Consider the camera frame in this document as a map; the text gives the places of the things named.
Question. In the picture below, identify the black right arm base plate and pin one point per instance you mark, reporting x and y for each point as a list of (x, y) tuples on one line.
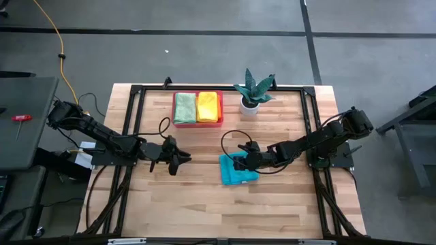
[(342, 160)]

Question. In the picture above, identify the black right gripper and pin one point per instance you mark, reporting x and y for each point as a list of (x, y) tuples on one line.
[(253, 158)]

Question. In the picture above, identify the black aluminium table frame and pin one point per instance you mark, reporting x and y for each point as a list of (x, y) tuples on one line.
[(156, 88)]

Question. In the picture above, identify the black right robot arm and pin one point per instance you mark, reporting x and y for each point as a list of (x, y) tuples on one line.
[(313, 139)]

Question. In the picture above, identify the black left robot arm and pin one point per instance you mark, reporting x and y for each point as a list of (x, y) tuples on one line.
[(98, 132)]

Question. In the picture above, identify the silver metal bracket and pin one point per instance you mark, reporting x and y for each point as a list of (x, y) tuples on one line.
[(126, 241), (316, 242)]

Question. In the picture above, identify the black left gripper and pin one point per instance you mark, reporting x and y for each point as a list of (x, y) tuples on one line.
[(160, 149)]

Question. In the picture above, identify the grey metal cart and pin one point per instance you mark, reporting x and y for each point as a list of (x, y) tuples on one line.
[(408, 143)]

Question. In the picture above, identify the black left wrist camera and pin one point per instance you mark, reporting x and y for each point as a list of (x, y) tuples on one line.
[(173, 168)]

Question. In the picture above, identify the green snake plant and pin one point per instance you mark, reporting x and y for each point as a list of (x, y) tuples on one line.
[(253, 89)]

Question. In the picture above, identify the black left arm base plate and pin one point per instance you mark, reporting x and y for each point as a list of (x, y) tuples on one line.
[(102, 160)]

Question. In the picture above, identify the yellow microfiber towel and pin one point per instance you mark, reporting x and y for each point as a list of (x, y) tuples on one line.
[(207, 107)]

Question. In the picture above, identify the green microfiber towel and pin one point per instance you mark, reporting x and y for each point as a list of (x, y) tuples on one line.
[(185, 108)]

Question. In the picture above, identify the pink plastic bin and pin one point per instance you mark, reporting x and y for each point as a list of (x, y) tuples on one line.
[(204, 125)]

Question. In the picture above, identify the white power box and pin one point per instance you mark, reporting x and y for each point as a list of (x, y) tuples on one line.
[(83, 158)]

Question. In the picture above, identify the white plant pot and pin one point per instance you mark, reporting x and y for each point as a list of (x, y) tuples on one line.
[(249, 109)]

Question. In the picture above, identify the teal microfiber towel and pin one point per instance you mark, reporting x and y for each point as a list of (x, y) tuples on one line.
[(231, 175)]

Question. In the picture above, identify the grey side table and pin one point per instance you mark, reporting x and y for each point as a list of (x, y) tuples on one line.
[(30, 102)]

